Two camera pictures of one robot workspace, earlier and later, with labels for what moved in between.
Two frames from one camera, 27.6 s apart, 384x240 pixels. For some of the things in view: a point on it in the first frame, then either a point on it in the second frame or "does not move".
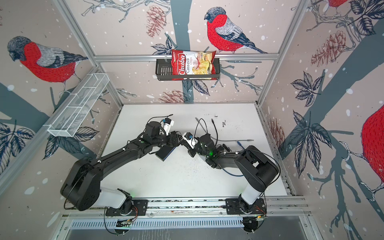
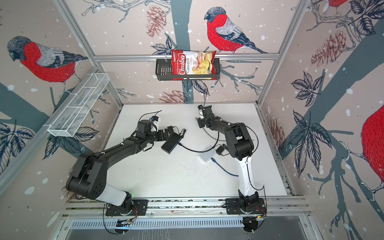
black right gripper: [191, 151] to [200, 124]
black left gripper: [176, 143] to [161, 138]
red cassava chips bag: [185, 62] does not move
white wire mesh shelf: [78, 105] does not move
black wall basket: [164, 71] does not move
